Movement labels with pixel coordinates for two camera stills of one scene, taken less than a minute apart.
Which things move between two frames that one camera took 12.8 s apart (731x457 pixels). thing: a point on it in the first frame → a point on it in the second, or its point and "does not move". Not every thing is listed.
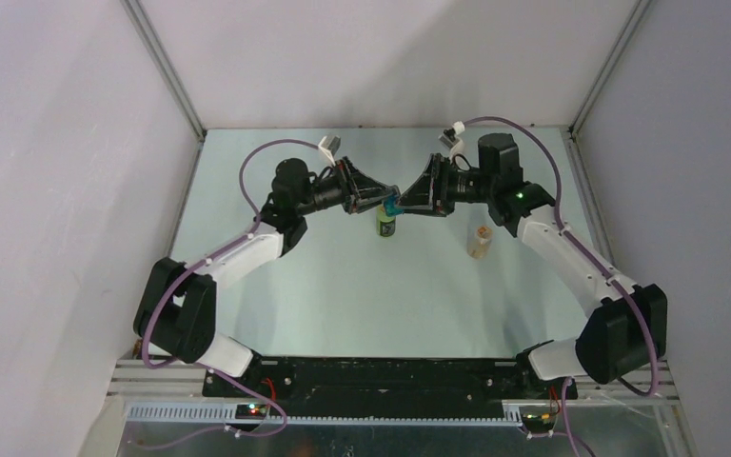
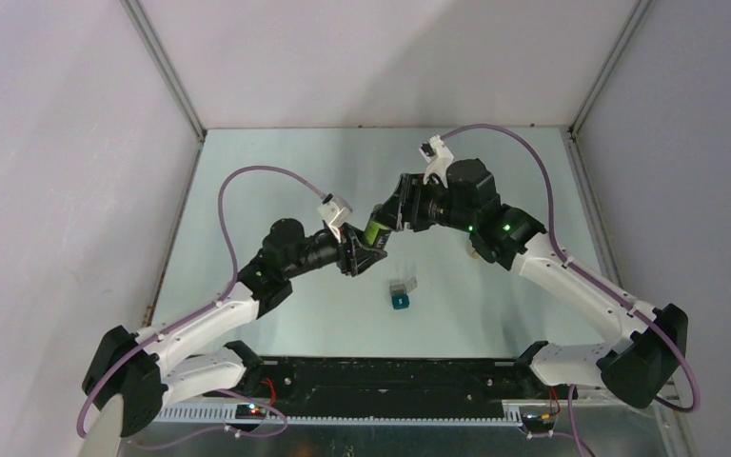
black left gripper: [359, 192] → [352, 260]
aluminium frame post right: [608, 66] does not move
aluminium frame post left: [164, 66] does not move
